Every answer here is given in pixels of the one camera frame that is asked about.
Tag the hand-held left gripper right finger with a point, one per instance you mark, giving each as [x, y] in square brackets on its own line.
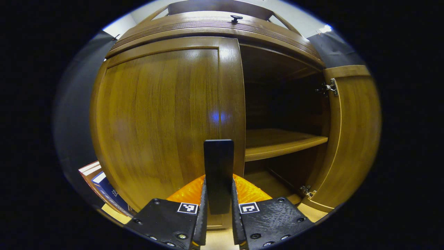
[236, 225]

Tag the wooden shoe cabinet door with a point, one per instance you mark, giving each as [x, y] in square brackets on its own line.
[156, 114]
[357, 139]

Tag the wooden cabinet drawer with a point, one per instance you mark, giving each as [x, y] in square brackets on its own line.
[194, 29]

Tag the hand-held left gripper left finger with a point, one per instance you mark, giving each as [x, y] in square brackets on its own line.
[202, 225]

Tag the black drawer knob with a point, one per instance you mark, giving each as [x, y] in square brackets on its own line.
[236, 18]

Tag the silver door hinge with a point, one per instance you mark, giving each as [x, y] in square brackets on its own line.
[308, 191]
[331, 87]

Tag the brown leaning book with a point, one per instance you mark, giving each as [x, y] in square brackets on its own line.
[91, 172]

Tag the wooden inner shelf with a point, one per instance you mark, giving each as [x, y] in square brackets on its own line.
[277, 140]

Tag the blue leaning book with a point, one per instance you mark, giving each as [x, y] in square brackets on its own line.
[109, 191]

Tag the wooden double-door shoe cabinet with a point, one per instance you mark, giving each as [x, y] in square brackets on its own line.
[222, 6]

